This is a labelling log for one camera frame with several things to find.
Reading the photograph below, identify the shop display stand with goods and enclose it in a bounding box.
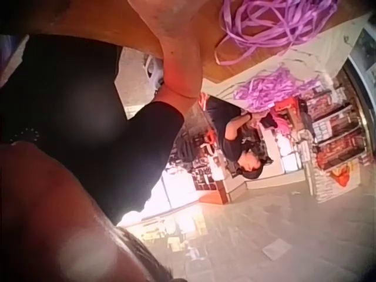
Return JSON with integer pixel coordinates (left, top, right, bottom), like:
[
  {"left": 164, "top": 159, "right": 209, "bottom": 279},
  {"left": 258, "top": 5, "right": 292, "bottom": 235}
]
[{"left": 164, "top": 129, "right": 236, "bottom": 205}]

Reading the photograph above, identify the purple ribbon bundle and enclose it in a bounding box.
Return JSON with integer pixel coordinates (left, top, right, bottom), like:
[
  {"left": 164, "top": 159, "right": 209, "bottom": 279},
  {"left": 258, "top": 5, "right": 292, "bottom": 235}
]
[{"left": 233, "top": 66, "right": 321, "bottom": 113}]

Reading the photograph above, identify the white paper sheet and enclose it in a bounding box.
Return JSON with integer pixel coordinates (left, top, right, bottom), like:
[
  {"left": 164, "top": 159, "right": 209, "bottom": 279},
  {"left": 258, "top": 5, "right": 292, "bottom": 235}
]
[{"left": 261, "top": 238, "right": 293, "bottom": 261}]

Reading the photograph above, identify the tangled purple ribbon heap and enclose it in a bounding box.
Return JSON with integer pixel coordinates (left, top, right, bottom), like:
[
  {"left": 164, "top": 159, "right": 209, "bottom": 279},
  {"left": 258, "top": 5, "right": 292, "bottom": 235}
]
[{"left": 213, "top": 0, "right": 343, "bottom": 66}]

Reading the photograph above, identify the shop shelf rack with goods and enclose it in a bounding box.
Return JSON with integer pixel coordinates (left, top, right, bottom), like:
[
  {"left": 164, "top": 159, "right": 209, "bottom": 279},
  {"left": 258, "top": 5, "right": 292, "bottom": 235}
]
[{"left": 273, "top": 76, "right": 371, "bottom": 204}]

